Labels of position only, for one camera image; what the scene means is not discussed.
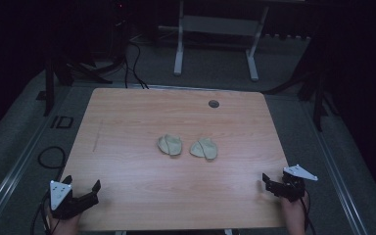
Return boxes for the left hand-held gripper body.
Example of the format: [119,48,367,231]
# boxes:
[48,180,100,220]

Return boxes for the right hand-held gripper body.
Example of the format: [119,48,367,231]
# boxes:
[275,164,319,204]

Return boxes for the light green sock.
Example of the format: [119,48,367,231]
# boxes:
[189,137,218,161]
[157,133,183,157]

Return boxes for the person's left hand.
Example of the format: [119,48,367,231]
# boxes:
[47,211,82,235]

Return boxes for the person's right hand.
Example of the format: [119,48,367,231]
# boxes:
[279,191,310,235]

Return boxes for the black metal stand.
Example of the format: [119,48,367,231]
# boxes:
[35,57,114,118]
[262,38,341,133]

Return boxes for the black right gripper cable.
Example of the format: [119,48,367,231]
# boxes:
[300,190,317,235]

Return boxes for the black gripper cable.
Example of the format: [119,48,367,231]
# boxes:
[300,190,317,235]
[29,192,53,235]

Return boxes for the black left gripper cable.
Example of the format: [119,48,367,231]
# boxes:
[29,192,53,235]

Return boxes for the black cable loop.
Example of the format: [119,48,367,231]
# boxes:
[37,145,67,170]

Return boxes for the grey metal floor rail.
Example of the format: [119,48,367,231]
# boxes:
[298,97,370,235]
[0,85,76,235]

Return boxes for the black floor cables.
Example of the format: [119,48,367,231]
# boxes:
[122,40,150,90]

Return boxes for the white metal desk frame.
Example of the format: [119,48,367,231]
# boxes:
[173,0,270,82]

